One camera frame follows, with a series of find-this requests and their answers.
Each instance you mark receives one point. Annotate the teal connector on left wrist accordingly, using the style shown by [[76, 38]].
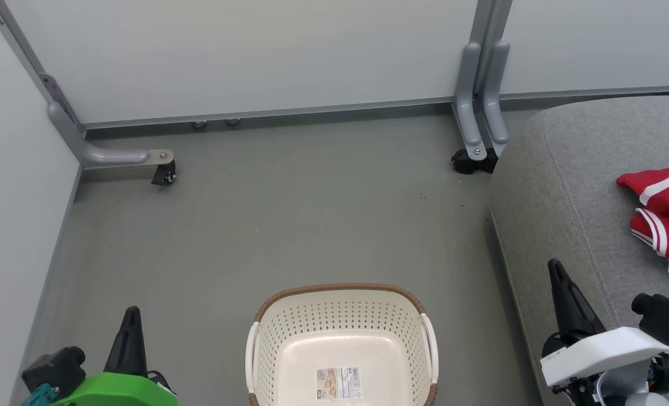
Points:
[[38, 396]]

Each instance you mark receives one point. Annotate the grey corner partition post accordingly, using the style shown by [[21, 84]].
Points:
[[30, 56]]

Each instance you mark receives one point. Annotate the red clothing with white stripes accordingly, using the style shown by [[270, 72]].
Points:
[[667, 197]]

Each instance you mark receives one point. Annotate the paper label sticker in basket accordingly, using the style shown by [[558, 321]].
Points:
[[338, 383]]

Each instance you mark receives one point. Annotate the cream perforated laundry basket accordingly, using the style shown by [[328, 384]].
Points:
[[340, 349]]

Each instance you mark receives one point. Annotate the grey partition foot short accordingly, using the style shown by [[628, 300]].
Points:
[[496, 96]]

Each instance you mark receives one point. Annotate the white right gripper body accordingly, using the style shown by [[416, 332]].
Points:
[[605, 352]]

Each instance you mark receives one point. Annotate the grey partition foot long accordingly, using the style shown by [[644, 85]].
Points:
[[468, 101]]

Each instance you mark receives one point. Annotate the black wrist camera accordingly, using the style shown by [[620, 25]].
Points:
[[664, 318], [55, 366]]

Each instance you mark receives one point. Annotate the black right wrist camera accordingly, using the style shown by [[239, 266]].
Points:
[[664, 318]]

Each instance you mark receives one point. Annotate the grey side partition bottom rail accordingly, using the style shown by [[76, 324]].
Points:
[[47, 282]]

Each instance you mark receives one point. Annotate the grey double partition post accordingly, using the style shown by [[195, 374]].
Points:
[[489, 22]]

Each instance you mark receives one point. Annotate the black caster wheel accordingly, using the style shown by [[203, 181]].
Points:
[[491, 160], [165, 173], [466, 163]]

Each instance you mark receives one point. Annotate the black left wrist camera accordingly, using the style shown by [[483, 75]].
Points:
[[55, 366]]

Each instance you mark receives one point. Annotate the grey fabric sofa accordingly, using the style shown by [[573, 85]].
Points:
[[565, 197]]

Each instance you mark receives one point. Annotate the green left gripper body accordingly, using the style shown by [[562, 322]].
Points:
[[120, 392]]

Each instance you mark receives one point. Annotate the grey back partition bottom rail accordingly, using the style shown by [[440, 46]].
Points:
[[311, 111]]

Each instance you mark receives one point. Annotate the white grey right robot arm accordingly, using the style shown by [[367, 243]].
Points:
[[633, 389]]

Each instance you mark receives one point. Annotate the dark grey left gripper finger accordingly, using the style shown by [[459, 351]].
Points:
[[130, 349]]

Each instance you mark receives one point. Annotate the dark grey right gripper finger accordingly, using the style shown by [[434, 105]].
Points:
[[574, 307]]

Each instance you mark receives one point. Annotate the grey curved corner partition foot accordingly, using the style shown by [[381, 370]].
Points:
[[114, 156]]

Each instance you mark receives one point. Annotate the grey bottom rail behind sofa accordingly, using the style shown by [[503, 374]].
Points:
[[593, 93]]

